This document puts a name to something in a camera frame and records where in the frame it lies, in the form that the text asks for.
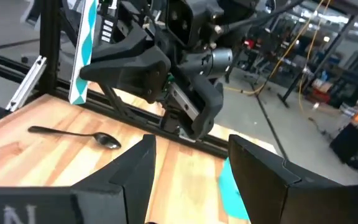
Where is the all-metal spoon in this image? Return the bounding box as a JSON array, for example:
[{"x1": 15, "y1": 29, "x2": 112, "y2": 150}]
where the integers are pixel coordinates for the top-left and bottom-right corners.
[{"x1": 27, "y1": 125, "x2": 122, "y2": 151}]

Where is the yellow cable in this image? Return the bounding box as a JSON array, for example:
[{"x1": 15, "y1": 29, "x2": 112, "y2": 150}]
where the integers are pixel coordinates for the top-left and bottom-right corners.
[{"x1": 224, "y1": 0, "x2": 334, "y2": 113}]

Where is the silver aluminium extrusion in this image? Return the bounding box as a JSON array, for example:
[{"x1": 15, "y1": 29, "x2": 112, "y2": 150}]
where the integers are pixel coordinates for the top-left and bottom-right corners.
[{"x1": 5, "y1": 55, "x2": 48, "y2": 113}]

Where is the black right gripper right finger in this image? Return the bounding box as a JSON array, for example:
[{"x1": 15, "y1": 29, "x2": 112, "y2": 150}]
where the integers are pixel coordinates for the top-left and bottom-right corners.
[{"x1": 228, "y1": 134, "x2": 358, "y2": 224}]

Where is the black computer with blue light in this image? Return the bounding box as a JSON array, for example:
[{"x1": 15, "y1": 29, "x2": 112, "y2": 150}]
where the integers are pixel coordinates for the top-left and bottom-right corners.
[{"x1": 329, "y1": 123, "x2": 358, "y2": 170}]

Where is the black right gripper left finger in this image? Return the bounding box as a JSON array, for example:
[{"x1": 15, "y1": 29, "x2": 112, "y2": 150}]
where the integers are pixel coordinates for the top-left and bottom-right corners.
[{"x1": 0, "y1": 134, "x2": 157, "y2": 224}]

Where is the teal plastic bin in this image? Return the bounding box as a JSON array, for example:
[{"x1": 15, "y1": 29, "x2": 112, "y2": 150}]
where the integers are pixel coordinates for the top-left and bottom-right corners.
[{"x1": 218, "y1": 157, "x2": 250, "y2": 221}]

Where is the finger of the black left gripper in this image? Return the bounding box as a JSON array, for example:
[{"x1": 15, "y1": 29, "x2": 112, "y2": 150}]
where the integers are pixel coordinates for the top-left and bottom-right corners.
[
  {"x1": 79, "y1": 51, "x2": 171, "y2": 105},
  {"x1": 91, "y1": 23, "x2": 155, "y2": 68}
]

